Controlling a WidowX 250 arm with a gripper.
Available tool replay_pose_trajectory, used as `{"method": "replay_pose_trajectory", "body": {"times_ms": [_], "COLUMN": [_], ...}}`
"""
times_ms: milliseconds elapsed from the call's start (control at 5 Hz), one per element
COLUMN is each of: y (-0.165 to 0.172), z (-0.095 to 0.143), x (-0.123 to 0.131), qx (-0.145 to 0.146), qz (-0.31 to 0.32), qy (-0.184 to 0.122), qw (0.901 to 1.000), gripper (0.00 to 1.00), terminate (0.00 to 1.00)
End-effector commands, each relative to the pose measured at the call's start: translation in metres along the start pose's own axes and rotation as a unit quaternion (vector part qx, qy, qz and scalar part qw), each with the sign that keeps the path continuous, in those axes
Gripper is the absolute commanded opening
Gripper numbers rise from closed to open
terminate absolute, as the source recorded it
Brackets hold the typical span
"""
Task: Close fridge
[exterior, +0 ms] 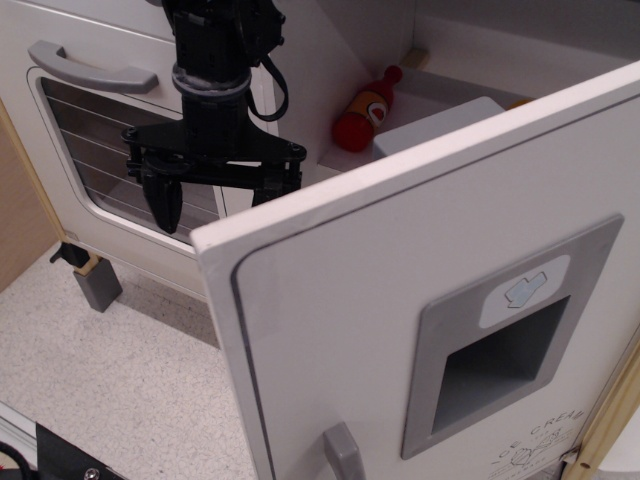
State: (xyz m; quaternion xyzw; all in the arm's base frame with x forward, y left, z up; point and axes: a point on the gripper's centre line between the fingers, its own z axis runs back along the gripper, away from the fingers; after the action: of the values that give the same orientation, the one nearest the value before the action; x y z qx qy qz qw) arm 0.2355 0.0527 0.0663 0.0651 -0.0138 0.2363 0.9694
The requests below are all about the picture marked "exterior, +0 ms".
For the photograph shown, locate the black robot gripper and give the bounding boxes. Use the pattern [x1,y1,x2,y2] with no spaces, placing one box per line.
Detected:
[122,96,306,234]

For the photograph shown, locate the white toy fridge door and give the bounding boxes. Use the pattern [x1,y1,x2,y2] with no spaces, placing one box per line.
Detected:
[192,64,639,479]

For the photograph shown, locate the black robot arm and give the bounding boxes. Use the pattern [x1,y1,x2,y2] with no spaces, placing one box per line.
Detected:
[122,1,306,234]

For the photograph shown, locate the grey box inside fridge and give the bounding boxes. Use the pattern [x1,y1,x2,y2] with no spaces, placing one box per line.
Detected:
[372,96,505,160]

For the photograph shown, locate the red toy ketchup bottle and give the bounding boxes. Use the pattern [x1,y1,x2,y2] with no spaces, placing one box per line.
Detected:
[332,65,403,153]

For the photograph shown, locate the grey kitchen leg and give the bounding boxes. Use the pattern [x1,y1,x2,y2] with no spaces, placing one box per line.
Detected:
[74,259,123,313]

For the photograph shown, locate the black clamp on leg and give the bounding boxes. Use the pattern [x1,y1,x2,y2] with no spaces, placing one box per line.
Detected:
[49,242,90,269]

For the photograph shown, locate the white toy oven door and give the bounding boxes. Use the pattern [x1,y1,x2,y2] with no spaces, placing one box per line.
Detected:
[1,1,224,299]

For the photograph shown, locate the wooden shelf support block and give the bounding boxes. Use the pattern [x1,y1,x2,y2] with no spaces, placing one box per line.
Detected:
[401,48,431,71]

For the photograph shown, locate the grey ice dispenser panel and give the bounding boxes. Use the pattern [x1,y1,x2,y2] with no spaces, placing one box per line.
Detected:
[401,214,624,460]

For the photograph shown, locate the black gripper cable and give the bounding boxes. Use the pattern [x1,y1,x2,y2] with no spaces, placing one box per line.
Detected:
[247,54,290,123]

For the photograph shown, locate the grey oven door handle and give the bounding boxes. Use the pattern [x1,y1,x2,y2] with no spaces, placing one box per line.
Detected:
[28,40,159,94]

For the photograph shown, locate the grey fridge door handle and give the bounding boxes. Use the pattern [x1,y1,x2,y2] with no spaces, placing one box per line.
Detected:
[322,422,366,480]

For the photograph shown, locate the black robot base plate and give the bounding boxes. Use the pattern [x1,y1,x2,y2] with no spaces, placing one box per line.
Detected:
[36,423,124,480]

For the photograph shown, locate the black and red cable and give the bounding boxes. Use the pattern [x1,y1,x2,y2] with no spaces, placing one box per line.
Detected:
[0,439,37,480]

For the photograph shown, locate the wooden side post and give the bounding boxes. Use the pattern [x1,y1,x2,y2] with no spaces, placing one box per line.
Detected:
[564,343,639,479]

